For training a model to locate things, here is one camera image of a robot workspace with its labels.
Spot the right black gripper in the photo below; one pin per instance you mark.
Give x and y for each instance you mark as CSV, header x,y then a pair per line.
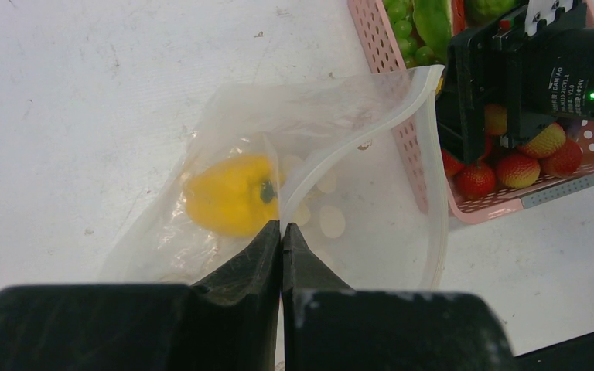
x,y
539,73

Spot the pink plastic basket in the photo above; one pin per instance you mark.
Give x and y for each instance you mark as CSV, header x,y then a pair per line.
x,y
378,42

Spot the red strawberries pile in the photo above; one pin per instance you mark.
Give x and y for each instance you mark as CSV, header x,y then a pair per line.
x,y
551,152

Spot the green round fruit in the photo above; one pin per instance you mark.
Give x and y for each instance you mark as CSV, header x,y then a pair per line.
x,y
480,12

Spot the watermelon slice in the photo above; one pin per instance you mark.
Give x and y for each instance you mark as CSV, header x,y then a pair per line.
x,y
437,21

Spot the clear zip top bag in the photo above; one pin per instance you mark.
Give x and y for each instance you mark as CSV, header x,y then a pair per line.
x,y
341,181

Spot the yellow bell pepper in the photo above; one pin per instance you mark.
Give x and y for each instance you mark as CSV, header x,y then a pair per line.
x,y
235,197

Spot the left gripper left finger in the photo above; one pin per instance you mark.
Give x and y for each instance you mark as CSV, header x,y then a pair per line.
x,y
225,321

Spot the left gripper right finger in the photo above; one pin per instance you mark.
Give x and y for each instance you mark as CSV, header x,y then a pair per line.
x,y
328,325

